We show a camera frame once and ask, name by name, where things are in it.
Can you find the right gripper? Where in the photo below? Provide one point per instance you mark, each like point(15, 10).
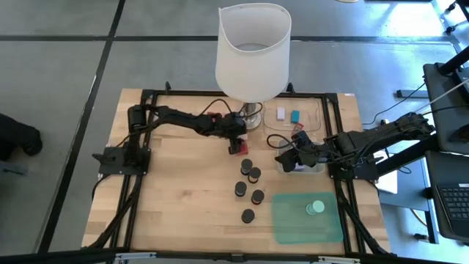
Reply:
point(311, 155)

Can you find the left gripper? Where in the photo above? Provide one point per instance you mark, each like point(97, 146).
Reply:
point(233, 126)

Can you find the light blue multiport charger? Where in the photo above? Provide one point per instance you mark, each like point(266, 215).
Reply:
point(301, 168)

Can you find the black hourglass purple sand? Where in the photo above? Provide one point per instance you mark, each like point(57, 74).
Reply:
point(247, 164)

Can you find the red framed small block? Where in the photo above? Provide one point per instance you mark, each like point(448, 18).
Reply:
point(297, 128)

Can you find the black hourglass orange sand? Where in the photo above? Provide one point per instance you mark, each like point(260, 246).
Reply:
point(254, 172)

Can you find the teal plastic block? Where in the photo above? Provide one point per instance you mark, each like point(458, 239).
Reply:
point(295, 117)

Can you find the white plastic block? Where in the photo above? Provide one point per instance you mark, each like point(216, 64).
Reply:
point(281, 113)

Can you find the black hourglass blue sand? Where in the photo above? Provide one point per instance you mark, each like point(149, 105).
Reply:
point(240, 186)

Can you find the black hourglass red sand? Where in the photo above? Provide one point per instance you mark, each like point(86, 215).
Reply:
point(258, 194)

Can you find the mint green hourglass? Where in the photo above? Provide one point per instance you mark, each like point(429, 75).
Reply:
point(318, 206)

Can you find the black hourglass white sand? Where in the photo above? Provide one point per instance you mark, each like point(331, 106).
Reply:
point(248, 215)

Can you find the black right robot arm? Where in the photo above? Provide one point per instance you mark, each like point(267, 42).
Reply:
point(384, 137)

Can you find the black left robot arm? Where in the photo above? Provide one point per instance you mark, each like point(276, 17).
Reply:
point(176, 117)

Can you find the small clear container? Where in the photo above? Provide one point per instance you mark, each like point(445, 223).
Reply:
point(311, 172)

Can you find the clear plastic tray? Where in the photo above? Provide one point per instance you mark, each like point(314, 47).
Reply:
point(271, 110)

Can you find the green translucent tray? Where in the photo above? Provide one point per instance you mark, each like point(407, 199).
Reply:
point(293, 227)

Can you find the table lamp white shade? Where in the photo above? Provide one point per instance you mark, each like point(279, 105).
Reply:
point(253, 66)

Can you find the white box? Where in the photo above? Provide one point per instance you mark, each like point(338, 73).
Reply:
point(388, 183)

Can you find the black front crossbar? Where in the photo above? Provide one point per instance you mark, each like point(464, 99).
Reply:
point(234, 258)

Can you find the grey floor bar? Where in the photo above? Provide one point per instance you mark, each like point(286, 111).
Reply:
point(412, 94)

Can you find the black side stand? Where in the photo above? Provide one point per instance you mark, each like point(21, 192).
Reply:
point(443, 102)

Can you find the black computer mouse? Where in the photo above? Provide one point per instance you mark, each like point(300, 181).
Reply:
point(462, 133)

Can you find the black laptop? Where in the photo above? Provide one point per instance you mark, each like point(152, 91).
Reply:
point(454, 205)

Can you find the person's foot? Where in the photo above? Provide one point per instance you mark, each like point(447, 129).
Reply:
point(18, 139)

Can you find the grey chair leg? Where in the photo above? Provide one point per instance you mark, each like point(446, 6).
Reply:
point(14, 170)

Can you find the black aluminium table frame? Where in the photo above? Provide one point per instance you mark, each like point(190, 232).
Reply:
point(183, 93)

